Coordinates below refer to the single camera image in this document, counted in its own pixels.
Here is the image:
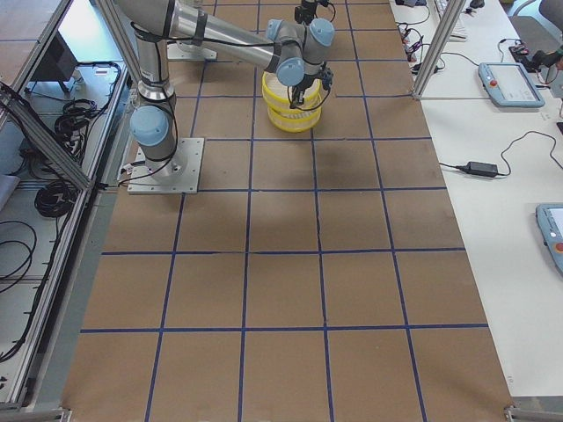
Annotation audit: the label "small electronics board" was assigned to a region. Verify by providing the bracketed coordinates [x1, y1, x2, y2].
[508, 40, 530, 56]

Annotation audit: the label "aluminium frame post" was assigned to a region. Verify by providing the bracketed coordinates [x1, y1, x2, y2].
[412, 0, 465, 99]

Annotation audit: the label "black power adapter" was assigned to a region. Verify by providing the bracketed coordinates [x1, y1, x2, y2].
[455, 161, 500, 178]

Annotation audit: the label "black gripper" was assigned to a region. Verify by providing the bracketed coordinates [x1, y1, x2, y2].
[289, 63, 333, 110]

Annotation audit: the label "white keyboard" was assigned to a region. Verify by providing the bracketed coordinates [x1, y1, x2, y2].
[434, 0, 468, 42]

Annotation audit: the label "blue teach pendant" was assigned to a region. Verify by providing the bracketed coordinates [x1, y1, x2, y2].
[478, 62, 545, 108]
[535, 202, 562, 274]

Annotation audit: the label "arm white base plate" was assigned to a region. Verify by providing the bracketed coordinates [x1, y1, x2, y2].
[127, 138, 204, 194]
[167, 42, 217, 62]

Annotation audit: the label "yellow steamer layer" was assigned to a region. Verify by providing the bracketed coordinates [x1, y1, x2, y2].
[261, 72, 322, 113]
[267, 106, 322, 133]

